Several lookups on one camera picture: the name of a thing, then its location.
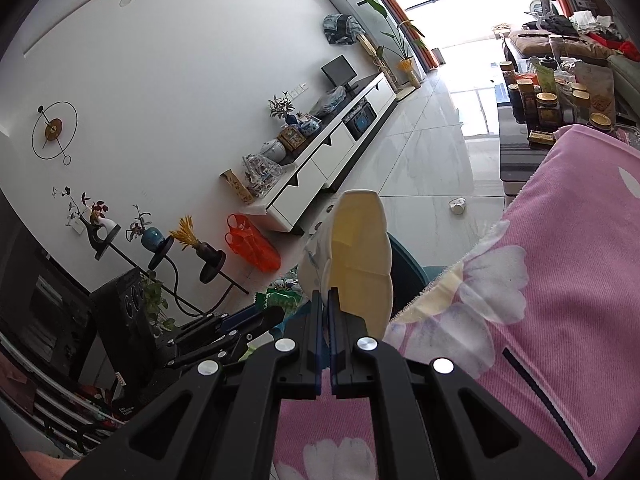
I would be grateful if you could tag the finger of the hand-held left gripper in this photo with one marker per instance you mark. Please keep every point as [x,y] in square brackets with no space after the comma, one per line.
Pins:
[242,318]
[220,350]

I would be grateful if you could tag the patterned gift box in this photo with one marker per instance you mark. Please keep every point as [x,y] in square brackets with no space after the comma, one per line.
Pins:
[237,187]

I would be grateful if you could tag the red cloth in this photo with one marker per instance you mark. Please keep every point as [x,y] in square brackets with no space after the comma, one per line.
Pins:
[627,47]

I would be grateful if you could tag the black monitor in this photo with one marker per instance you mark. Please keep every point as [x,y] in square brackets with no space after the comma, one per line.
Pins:
[337,71]

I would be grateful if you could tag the group of jars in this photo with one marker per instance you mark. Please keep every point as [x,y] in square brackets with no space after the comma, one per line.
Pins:
[545,102]

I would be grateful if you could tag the dark glass coffee table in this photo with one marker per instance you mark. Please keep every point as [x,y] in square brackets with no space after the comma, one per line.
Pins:
[515,160]

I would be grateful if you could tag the black speaker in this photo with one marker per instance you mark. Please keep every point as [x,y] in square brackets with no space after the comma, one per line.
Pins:
[112,310]

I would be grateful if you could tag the small grey bin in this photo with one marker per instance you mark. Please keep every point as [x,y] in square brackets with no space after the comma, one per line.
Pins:
[440,57]

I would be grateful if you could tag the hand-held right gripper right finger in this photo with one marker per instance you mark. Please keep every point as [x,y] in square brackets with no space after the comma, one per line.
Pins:
[337,345]

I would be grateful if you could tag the black metal plant stand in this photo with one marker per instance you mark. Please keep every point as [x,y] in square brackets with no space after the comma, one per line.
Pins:
[160,255]

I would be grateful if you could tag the small grey floor device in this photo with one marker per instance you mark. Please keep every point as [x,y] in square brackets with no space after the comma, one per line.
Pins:
[457,206]

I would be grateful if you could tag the pile of light clothes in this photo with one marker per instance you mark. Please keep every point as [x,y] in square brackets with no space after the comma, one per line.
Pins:
[590,20]

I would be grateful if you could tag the cloth covered standing fan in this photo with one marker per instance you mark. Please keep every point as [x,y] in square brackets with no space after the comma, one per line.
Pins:
[342,27]

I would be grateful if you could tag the green leafy houseplant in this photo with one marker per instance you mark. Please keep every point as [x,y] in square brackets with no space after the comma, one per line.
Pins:
[157,305]

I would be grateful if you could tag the pink floral blanket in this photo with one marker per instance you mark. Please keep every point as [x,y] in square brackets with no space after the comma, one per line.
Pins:
[575,260]

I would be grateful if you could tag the person's left forearm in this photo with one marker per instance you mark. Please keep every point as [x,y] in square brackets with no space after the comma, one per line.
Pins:
[50,467]

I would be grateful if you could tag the white wall sockets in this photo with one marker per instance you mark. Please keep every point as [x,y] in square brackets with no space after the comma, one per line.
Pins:
[296,90]

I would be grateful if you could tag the dark vase with yellow wheat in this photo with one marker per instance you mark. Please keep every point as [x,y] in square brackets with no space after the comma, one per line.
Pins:
[205,250]

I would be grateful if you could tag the tall leafy potted plant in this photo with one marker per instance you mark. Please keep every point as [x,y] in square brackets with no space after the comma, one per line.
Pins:
[405,67]

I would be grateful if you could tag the orange plastic bag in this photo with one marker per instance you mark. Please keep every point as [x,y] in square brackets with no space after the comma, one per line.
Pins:
[250,247]

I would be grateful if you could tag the white vase with red leaves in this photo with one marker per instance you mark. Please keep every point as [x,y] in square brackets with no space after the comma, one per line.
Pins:
[102,222]

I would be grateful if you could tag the teal trash bin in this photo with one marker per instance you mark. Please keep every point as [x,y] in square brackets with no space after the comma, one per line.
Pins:
[405,270]

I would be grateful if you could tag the teal vase with plant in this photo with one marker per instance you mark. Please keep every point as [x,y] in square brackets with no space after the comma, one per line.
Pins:
[150,237]

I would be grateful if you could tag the cream leaf-shaped plate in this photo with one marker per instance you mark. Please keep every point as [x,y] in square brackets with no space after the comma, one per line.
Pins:
[357,260]

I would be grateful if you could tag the small framed picture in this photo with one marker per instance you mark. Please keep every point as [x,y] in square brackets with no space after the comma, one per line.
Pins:
[291,137]

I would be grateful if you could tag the white tv stand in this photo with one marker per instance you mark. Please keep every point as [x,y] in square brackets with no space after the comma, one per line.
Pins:
[320,160]

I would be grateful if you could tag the ship model in clear wrap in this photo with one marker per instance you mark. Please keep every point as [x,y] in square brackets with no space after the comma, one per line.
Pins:
[262,175]

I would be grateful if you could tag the green snack wrapper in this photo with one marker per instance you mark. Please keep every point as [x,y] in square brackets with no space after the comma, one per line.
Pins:
[277,302]

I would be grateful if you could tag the clear plastic bag bundle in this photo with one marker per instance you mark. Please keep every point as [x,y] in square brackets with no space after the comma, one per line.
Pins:
[327,102]

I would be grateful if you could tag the blue and white porcelain jar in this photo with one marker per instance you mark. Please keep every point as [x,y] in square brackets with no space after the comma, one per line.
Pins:
[310,125]

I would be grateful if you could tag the white standing air conditioner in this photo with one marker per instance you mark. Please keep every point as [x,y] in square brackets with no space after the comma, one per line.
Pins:
[350,5]

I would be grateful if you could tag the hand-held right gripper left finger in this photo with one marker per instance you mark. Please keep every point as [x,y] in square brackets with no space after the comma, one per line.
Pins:
[315,345]

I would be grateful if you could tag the white ceramic jar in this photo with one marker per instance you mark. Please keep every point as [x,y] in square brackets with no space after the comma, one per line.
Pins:
[273,151]

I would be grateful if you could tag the blue vase with branches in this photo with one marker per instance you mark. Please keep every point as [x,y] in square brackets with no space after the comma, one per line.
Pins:
[290,119]

